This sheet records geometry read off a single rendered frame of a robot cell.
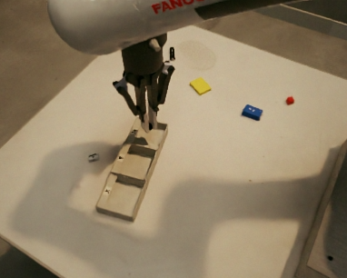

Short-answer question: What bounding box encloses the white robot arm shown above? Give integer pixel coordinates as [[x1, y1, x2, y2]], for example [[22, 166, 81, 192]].
[[47, 0, 308, 55]]

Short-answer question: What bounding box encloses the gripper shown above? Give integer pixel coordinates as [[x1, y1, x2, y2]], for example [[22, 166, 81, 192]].
[[113, 48, 175, 133]]

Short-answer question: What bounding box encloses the blue rectangular block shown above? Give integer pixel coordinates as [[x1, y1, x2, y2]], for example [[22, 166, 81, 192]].
[[242, 104, 263, 122]]

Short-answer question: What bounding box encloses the beige rack of three bins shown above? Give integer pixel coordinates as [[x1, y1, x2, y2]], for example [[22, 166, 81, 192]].
[[95, 117, 169, 223]]

